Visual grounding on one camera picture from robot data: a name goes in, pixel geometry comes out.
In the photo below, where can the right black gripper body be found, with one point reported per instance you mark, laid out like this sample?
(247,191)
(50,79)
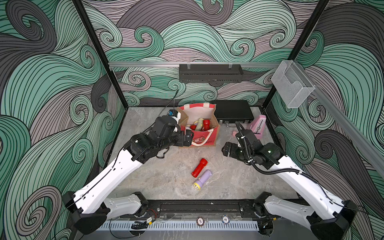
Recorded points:
(236,152)

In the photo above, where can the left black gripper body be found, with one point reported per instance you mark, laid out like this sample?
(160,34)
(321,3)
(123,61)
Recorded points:
(178,142)

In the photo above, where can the pale green flashlight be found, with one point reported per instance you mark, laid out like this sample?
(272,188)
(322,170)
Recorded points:
(199,124)

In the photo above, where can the red jute tote bag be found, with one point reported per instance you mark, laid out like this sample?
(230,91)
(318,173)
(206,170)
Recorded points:
(190,113)

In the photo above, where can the purple flashlight yellow head bottom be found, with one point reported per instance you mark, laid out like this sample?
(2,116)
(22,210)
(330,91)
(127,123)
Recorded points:
(202,179)

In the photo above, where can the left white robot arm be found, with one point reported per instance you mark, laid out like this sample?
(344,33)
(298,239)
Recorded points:
(87,206)

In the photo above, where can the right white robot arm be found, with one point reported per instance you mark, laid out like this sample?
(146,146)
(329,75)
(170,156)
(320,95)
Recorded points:
(326,215)

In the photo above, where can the pink metronome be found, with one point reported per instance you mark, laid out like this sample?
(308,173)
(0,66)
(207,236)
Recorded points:
(257,126)

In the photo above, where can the black hard carry case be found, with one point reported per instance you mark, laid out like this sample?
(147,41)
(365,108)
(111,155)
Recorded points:
(232,111)

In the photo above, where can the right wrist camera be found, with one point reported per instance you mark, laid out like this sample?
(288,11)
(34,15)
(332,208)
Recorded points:
(247,138)

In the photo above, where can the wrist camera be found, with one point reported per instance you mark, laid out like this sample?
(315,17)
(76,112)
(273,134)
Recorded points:
(247,138)
(168,124)

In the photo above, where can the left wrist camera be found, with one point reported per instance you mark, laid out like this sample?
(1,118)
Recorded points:
(168,124)

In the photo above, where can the black wall shelf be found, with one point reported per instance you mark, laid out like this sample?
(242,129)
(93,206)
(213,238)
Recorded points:
(210,73)

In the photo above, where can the clear plastic wall bin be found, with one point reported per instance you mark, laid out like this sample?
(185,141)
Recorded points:
(292,83)

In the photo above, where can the white perforated cable tray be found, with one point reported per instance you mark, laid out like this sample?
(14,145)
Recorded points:
(210,225)

